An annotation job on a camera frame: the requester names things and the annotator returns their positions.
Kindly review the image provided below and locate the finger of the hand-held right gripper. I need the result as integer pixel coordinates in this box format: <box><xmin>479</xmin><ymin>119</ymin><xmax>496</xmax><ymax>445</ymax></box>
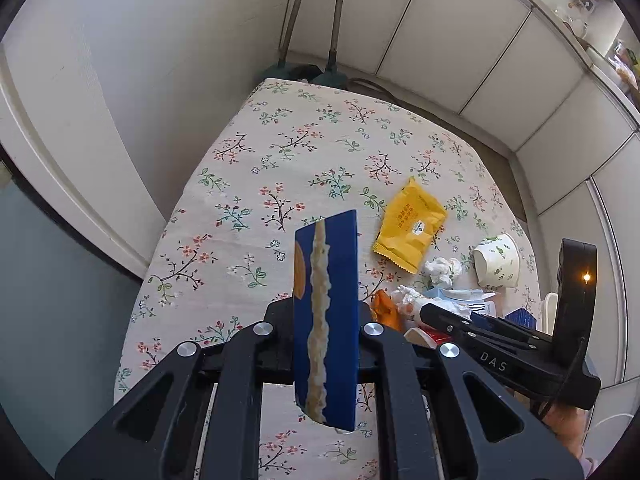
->
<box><xmin>470</xmin><ymin>312</ymin><xmax>553</xmax><ymax>343</ymax></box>
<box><xmin>419</xmin><ymin>304</ymin><xmax>538</xmax><ymax>352</ymax></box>

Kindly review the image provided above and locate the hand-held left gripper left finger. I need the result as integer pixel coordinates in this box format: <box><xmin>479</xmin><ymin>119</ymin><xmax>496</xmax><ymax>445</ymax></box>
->
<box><xmin>55</xmin><ymin>300</ymin><xmax>297</xmax><ymax>480</ymax></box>

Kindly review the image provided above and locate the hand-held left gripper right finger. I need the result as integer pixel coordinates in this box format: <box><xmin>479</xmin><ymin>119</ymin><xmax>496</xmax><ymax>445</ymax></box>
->
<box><xmin>356</xmin><ymin>301</ymin><xmax>586</xmax><ymax>480</ymax></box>

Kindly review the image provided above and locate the light blue packet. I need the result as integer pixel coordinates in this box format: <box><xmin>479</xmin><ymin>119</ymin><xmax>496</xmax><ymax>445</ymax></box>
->
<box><xmin>425</xmin><ymin>287</ymin><xmax>497</xmax><ymax>317</ymax></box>

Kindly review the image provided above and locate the white tissue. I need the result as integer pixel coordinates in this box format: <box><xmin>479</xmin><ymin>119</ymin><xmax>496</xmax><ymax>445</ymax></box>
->
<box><xmin>424</xmin><ymin>257</ymin><xmax>462</xmax><ymax>289</ymax></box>

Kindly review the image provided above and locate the blue snack wrapper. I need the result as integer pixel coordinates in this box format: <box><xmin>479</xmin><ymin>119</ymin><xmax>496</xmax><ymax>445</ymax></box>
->
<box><xmin>292</xmin><ymin>209</ymin><xmax>361</xmax><ymax>432</ymax></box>

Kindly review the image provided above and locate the person's right hand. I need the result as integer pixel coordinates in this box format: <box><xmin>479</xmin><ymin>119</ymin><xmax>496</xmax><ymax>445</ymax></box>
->
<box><xmin>541</xmin><ymin>404</ymin><xmax>590</xmax><ymax>462</ymax></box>

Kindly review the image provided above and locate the dark blue box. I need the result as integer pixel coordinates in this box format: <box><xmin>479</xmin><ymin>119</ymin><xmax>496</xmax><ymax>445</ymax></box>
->
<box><xmin>504</xmin><ymin>307</ymin><xmax>539</xmax><ymax>332</ymax></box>

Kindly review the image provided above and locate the beige round object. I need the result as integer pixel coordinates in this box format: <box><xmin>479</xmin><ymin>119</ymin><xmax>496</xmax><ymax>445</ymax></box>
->
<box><xmin>542</xmin><ymin>292</ymin><xmax>559</xmax><ymax>335</ymax></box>

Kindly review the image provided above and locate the red and white wrapper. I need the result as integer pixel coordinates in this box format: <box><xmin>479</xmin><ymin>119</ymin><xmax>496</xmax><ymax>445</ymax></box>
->
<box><xmin>404</xmin><ymin>326</ymin><xmax>452</xmax><ymax>350</ymax></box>

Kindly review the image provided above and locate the orange wrapper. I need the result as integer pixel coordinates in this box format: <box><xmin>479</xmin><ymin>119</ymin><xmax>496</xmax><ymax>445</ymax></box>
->
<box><xmin>372</xmin><ymin>289</ymin><xmax>407</xmax><ymax>332</ymax></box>

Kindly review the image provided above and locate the floral paper cup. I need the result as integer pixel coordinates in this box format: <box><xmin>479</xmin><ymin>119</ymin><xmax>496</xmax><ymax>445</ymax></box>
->
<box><xmin>472</xmin><ymin>233</ymin><xmax>521</xmax><ymax>291</ymax></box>

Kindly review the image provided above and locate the yellow snack packet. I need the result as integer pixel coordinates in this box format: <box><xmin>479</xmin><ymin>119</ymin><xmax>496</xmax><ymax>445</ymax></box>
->
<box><xmin>371</xmin><ymin>176</ymin><xmax>448</xmax><ymax>275</ymax></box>

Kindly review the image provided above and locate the floral tablecloth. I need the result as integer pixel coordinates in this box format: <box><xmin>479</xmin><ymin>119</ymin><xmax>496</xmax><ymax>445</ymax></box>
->
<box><xmin>114</xmin><ymin>77</ymin><xmax>543</xmax><ymax>480</ymax></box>

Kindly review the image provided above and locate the mop with green base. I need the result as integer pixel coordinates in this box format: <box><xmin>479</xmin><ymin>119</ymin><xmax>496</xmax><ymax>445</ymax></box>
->
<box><xmin>310</xmin><ymin>0</ymin><xmax>352</xmax><ymax>90</ymax></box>
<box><xmin>262</xmin><ymin>0</ymin><xmax>315</xmax><ymax>82</ymax></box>

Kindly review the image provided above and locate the dark cable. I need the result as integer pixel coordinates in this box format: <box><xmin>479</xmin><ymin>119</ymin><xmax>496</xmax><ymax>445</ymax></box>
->
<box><xmin>349</xmin><ymin>77</ymin><xmax>403</xmax><ymax>103</ymax></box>

